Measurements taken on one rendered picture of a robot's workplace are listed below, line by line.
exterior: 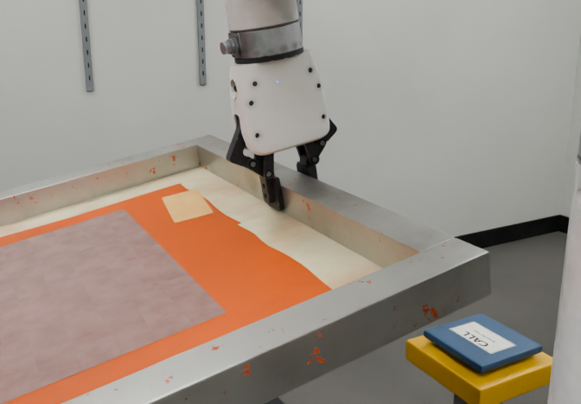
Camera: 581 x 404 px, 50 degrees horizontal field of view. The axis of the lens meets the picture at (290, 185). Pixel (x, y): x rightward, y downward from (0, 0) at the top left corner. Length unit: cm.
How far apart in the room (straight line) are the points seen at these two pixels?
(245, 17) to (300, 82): 9
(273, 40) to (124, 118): 210
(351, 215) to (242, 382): 23
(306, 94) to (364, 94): 254
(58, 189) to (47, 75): 176
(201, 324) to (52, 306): 16
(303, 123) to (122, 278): 25
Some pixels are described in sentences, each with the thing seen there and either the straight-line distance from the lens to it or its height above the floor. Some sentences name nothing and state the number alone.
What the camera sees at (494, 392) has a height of 94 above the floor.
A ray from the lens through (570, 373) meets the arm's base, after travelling 28.
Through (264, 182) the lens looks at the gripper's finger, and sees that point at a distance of 71.
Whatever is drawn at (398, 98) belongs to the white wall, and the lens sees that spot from 336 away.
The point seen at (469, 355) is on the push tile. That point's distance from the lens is 78.
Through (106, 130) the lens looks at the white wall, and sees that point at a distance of 272.
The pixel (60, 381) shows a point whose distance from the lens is 52.
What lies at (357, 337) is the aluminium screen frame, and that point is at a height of 113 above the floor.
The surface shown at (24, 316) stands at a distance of 64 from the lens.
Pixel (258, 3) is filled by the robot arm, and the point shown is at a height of 136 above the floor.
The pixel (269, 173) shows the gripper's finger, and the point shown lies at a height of 118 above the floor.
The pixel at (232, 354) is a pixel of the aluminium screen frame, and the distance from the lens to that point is 42.
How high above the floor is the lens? 134
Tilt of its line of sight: 15 degrees down
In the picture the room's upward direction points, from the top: straight up
